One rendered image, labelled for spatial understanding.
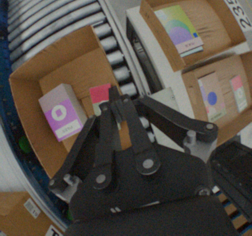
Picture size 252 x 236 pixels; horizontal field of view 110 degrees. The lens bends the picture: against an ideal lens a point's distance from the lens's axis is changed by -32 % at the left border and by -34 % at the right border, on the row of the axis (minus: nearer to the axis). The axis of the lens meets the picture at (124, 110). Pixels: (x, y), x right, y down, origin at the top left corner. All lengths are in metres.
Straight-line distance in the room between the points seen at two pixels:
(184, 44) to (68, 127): 0.48
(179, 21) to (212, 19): 0.22
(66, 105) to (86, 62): 0.17
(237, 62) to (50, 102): 0.79
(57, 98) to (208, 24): 0.67
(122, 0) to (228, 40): 1.19
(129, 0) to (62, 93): 1.36
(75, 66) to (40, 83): 0.16
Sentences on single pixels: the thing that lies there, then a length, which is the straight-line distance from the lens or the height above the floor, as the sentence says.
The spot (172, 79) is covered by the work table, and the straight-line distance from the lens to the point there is 0.49.
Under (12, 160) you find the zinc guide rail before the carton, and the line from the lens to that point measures 0.57.
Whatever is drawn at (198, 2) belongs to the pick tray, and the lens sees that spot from 0.72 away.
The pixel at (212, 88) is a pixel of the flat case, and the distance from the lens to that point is 0.56.
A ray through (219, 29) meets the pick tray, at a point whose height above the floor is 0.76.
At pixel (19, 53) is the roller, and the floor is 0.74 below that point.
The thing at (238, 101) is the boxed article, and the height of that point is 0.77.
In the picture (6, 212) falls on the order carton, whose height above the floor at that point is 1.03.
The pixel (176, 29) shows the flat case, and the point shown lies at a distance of 0.51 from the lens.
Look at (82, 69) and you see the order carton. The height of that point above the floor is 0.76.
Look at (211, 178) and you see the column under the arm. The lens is 0.74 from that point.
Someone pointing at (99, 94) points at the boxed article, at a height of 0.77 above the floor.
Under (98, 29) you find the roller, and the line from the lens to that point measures 0.53.
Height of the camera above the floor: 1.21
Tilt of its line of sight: 83 degrees down
